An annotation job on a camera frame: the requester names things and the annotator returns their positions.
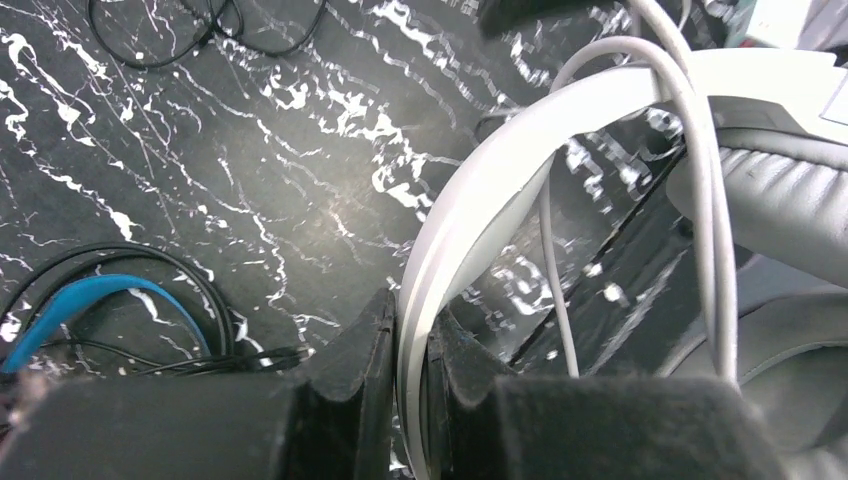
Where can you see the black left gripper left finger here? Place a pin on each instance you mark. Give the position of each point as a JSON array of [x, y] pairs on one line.
[[328, 418]]

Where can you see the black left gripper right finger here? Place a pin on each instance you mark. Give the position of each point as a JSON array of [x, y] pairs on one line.
[[485, 421]]

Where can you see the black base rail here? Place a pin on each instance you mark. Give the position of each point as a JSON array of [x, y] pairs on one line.
[[626, 266]]

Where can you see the black blue headphones with cable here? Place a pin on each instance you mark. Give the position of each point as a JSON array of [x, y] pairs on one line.
[[114, 309]]

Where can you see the white headphones with cable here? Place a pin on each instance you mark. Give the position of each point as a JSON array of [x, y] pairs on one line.
[[762, 180]]

